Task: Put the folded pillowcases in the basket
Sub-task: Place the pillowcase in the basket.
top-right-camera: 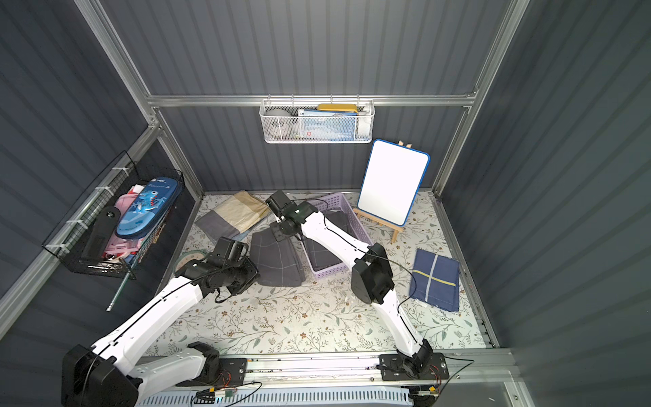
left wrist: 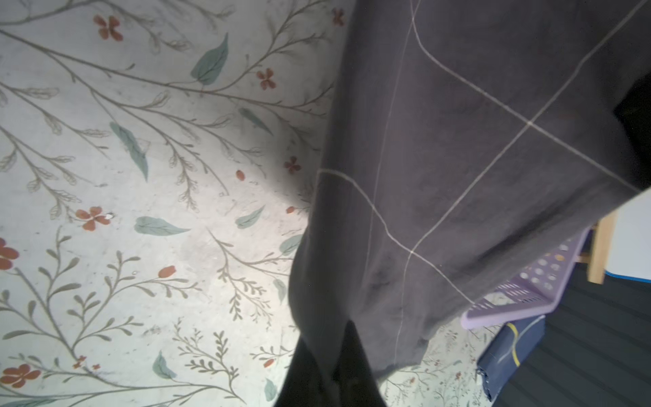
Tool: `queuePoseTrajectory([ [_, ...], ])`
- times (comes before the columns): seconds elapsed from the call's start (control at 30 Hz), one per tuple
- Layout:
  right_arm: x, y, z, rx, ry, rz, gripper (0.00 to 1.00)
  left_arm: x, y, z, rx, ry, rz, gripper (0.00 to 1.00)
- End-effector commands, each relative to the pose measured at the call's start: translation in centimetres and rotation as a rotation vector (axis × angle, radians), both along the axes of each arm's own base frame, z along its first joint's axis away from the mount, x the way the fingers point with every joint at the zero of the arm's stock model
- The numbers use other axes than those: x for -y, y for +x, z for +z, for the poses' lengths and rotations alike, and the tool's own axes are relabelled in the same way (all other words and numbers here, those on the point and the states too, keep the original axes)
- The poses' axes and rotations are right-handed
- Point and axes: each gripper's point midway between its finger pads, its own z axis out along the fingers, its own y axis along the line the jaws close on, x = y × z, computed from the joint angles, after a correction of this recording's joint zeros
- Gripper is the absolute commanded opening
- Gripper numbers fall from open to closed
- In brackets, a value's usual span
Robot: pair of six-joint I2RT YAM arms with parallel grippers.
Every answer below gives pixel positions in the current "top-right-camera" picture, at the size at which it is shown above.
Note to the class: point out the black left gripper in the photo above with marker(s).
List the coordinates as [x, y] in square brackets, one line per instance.
[224, 249]

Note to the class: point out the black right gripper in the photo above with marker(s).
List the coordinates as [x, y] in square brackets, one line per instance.
[280, 208]

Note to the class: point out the purple plastic basket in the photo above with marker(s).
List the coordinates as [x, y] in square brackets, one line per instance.
[334, 237]

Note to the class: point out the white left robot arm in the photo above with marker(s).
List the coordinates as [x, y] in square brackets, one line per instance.
[110, 373]

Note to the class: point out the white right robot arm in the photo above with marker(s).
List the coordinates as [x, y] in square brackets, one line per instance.
[371, 273]

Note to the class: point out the beige grey folded pillowcase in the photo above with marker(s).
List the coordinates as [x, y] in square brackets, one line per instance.
[235, 216]

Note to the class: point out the yellow box in basket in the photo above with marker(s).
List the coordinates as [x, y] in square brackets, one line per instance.
[348, 108]

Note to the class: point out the navy blue folded pillowcase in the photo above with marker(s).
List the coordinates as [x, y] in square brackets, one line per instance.
[436, 280]

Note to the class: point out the green round clock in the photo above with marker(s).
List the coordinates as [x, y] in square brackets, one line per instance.
[188, 257]

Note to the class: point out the blue white packet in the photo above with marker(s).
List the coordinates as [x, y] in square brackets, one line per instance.
[327, 126]

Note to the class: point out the white tape roll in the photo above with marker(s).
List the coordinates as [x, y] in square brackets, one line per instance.
[277, 123]

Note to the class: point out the blue shark pencil case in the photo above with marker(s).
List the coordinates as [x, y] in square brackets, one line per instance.
[149, 207]

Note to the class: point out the pink pouch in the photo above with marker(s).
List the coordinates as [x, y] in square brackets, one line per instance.
[119, 247]

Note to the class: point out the blue framed whiteboard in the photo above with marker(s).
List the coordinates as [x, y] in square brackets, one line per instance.
[392, 182]

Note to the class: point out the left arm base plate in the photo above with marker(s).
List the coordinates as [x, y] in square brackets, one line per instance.
[229, 372]

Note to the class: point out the white wire wall basket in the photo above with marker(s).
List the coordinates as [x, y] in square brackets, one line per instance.
[366, 117]

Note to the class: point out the black wire wall basket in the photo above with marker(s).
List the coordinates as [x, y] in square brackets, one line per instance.
[67, 248]

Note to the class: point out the black handle tool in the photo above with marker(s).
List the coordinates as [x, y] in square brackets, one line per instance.
[103, 228]

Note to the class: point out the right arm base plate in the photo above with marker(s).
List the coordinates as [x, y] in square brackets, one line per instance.
[397, 367]

